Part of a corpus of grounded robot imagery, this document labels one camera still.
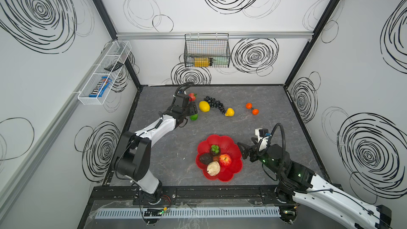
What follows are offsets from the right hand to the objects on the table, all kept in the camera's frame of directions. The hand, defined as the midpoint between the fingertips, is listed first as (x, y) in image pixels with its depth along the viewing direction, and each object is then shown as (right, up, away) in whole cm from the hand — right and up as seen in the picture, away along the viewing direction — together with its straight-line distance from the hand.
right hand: (244, 141), depth 74 cm
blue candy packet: (-67, +26, -2) cm, 71 cm away
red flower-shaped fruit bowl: (-11, -10, +8) cm, 17 cm away
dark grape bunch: (-12, +17, +31) cm, 37 cm away
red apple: (-8, -10, +5) cm, 14 cm away
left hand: (-26, +17, +18) cm, 36 cm away
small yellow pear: (-3, +12, +26) cm, 29 cm away
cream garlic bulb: (-14, -14, +1) cm, 20 cm away
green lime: (-26, +8, +27) cm, 38 cm away
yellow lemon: (-19, +16, +29) cm, 38 cm away
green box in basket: (-10, +42, +13) cm, 45 cm away
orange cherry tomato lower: (+14, +12, +28) cm, 34 cm away
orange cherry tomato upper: (+11, +16, +31) cm, 37 cm away
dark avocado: (-18, -10, +6) cm, 22 cm away
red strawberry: (-28, +22, +35) cm, 49 cm away
